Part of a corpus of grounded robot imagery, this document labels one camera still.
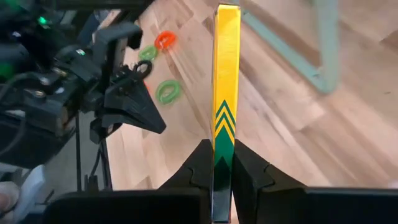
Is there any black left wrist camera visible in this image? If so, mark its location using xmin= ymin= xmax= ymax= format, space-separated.
xmin=89 ymin=117 xmax=124 ymax=144

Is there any white plastic object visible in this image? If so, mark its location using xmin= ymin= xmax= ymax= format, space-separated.
xmin=12 ymin=164 xmax=46 ymax=223

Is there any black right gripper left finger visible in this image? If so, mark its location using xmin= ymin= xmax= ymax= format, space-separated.
xmin=42 ymin=139 xmax=215 ymax=224

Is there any green spiral coil keychain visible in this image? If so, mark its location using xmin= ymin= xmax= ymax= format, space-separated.
xmin=155 ymin=79 xmax=183 ymax=106
xmin=138 ymin=45 xmax=159 ymax=62

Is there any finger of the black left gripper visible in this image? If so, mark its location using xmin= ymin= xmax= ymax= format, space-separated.
xmin=101 ymin=76 xmax=167 ymax=135
xmin=92 ymin=21 xmax=144 ymax=93

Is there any red spiral coil keychain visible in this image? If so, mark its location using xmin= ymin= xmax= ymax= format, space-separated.
xmin=154 ymin=30 xmax=177 ymax=50

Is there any green perforated metal shelf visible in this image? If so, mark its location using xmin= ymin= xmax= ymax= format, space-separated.
xmin=241 ymin=0 xmax=340 ymax=95

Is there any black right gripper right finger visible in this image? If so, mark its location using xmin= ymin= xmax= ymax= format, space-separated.
xmin=232 ymin=139 xmax=398 ymax=224

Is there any Crayola crayon box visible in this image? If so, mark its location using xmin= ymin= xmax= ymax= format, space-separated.
xmin=211 ymin=3 xmax=242 ymax=223

